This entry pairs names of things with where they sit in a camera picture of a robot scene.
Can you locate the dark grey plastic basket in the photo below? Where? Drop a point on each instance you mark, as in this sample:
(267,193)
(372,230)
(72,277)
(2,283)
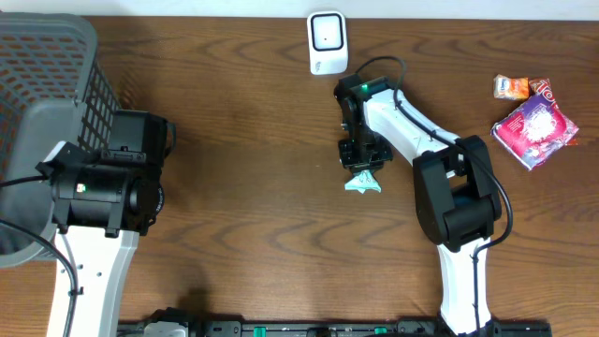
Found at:
(52,89)

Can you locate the white barcode scanner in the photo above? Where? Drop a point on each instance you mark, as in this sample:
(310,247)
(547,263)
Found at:
(327,42)

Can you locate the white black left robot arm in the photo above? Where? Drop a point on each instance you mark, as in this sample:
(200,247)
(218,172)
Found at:
(103,202)

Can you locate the teal white snack packet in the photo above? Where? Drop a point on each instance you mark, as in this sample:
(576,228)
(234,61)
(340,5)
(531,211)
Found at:
(363,181)

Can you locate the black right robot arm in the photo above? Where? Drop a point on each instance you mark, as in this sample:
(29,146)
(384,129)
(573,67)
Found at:
(457,199)

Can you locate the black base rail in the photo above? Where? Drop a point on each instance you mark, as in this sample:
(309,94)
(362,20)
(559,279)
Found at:
(405,327)

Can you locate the small orange snack packet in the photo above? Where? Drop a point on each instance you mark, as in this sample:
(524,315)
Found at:
(511,88)

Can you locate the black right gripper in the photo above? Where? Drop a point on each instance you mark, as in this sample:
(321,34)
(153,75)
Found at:
(373,166)

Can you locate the purple red noodle packet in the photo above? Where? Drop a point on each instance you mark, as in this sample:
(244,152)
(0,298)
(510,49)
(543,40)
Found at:
(534,131)

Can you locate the red orange snack bag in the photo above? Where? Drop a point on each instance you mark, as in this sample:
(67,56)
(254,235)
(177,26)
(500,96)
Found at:
(542,86)

